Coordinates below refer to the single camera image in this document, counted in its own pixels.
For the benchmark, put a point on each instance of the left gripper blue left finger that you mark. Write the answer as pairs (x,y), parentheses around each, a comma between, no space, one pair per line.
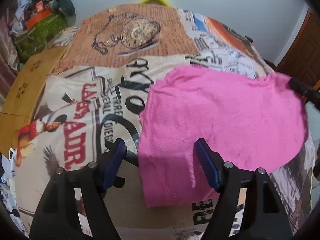
(113,162)

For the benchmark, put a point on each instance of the orange box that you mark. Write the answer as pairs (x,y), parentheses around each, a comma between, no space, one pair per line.
(37,18)

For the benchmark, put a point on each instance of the pink knit button cardigan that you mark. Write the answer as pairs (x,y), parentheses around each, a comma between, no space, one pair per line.
(250,122)

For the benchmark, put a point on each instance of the brown wooden door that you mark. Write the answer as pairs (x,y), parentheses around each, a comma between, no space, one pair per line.
(302,59)

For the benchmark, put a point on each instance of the newspaper print bed sheet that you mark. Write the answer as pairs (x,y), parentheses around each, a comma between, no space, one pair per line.
(160,78)

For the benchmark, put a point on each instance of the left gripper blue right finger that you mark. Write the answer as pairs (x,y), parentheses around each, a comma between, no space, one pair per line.
(211,163)

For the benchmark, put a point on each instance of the clutter pile of papers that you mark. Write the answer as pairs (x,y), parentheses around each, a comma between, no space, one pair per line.
(8,195)

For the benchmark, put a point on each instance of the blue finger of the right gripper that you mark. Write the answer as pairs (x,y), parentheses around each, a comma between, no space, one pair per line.
(299,87)

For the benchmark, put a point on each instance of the striped red beige curtain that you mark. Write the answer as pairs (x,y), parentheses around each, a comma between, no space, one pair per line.
(9,55)

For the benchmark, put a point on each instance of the green patterned storage box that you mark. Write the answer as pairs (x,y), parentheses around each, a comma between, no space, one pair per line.
(35,40)

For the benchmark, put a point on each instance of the white small device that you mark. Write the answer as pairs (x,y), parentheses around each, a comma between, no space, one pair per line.
(11,153)

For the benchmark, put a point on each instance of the wooden folding lap table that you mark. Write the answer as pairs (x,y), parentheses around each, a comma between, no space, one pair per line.
(21,102)

